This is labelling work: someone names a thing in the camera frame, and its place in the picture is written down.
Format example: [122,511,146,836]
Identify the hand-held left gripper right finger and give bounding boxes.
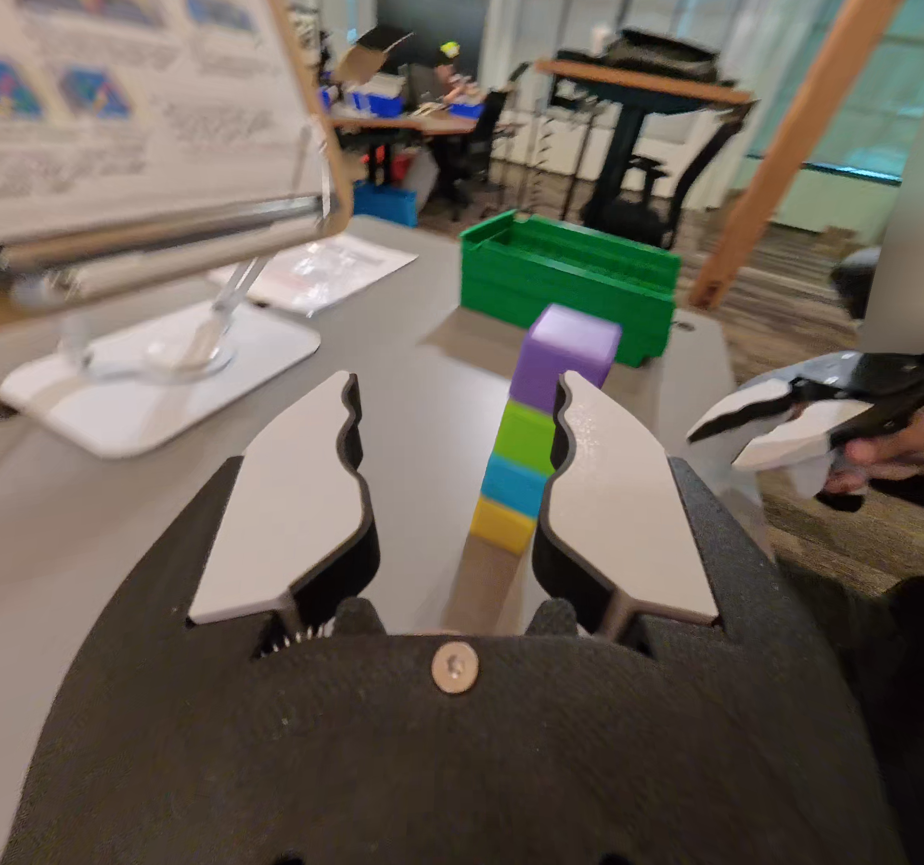
[533,370,720,641]

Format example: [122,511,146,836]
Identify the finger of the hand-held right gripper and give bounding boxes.
[731,400,876,499]
[686,378,798,445]

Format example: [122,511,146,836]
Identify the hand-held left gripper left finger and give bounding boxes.
[188,371,381,634]

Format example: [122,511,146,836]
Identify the blue cube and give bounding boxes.
[479,452,555,520]

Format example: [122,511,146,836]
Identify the yellow cube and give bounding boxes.
[468,497,539,556]

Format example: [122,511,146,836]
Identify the lime green cube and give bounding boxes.
[493,399,558,478]

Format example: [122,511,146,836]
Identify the purple cube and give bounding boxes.
[509,304,623,415]

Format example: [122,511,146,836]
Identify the green plastic bin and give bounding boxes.
[460,210,681,368]

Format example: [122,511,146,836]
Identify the grey desk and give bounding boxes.
[0,214,739,794]

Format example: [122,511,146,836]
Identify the wooden top standing desk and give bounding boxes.
[534,57,755,231]

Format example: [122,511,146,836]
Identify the person's right hand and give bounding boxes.
[821,409,924,496]

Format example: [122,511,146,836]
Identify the black office chair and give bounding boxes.
[577,103,748,249]
[455,64,531,220]

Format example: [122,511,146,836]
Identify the laminated paper sheet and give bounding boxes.
[209,233,420,316]

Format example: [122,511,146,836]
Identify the person's black clothed legs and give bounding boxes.
[866,569,924,865]

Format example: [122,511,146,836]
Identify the wooden beam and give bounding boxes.
[687,0,924,310]

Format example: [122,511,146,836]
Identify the blue plastic tub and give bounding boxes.
[351,181,420,229]

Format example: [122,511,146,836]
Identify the black bag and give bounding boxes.
[599,28,723,83]

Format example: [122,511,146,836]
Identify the wooden clipboard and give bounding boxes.
[0,0,356,242]

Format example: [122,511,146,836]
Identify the printed instruction sheet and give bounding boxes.
[0,0,322,231]

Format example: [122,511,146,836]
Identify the brown clipboard on stand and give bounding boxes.
[334,29,416,87]

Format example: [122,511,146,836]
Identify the black monitor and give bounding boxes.
[374,0,492,79]

